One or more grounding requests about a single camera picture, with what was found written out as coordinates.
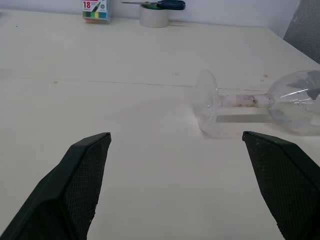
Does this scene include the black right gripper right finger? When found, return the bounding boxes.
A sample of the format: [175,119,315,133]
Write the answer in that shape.
[241,131,320,240]

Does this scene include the blue handled scissors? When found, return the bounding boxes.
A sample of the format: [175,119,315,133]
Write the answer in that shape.
[121,0,186,11]

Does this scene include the colour marker pack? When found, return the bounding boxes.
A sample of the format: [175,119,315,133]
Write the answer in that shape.
[81,0,111,25]

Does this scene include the clear container under scissors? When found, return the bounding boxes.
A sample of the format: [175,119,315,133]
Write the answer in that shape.
[139,5,169,29]

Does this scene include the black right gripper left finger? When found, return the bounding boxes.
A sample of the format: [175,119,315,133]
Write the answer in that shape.
[0,132,112,240]

